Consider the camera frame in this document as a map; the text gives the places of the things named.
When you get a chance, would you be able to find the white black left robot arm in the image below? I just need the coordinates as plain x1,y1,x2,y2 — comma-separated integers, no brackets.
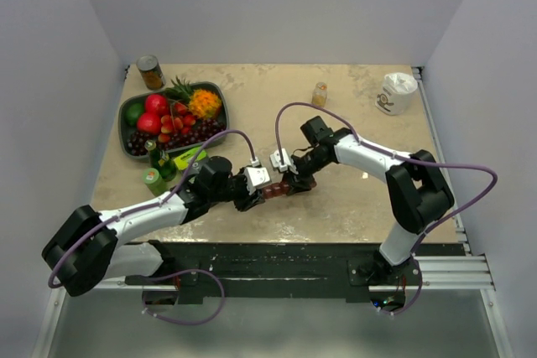
41,157,270,297

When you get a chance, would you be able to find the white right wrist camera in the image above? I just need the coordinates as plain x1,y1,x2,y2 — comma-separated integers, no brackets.
269,148,292,173

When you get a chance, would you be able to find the strawberry pile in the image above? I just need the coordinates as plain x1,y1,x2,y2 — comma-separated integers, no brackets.
158,101,196,143

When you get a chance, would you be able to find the green small box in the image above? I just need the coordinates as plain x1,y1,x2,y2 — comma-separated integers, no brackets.
173,147,208,171

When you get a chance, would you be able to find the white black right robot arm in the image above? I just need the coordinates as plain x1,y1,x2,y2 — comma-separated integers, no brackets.
291,117,454,285

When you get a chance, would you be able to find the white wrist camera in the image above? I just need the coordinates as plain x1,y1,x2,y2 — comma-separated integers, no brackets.
269,148,292,173
243,158,271,192

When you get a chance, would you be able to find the red apple lower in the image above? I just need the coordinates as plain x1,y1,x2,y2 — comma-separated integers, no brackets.
137,112,162,136

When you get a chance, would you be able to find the dark red grape bunch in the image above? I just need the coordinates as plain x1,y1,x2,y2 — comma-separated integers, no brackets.
123,119,227,157

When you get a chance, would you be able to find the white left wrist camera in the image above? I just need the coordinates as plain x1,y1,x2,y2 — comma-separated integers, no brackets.
243,158,271,192

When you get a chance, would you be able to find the clear pill bottle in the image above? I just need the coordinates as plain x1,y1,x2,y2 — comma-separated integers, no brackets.
311,82,327,107

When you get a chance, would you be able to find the green lime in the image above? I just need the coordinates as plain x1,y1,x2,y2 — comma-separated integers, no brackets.
123,102,145,127

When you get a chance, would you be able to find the red apple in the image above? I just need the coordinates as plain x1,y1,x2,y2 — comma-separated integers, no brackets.
137,112,162,136
144,94,170,117

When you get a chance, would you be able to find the red apple upper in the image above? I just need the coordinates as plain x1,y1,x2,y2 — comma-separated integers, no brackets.
144,94,170,117

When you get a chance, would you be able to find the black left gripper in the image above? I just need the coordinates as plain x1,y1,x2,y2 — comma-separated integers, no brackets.
209,166,264,211

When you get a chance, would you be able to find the orange spiky fruit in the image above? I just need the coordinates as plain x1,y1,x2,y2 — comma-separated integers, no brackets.
188,89,222,120

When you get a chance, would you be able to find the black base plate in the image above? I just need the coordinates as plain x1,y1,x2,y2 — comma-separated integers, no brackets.
124,239,467,305

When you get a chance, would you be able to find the tin can yellow label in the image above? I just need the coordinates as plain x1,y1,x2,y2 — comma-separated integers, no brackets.
136,54,165,91

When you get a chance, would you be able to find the green glass bottle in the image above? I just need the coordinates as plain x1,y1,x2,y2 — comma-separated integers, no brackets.
144,140,177,182

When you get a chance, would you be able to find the dark grey fruit tray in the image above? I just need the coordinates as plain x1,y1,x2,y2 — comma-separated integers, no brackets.
118,80,229,160

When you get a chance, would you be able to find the red weekly pill organizer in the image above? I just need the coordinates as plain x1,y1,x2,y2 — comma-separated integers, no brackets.
261,181,290,200

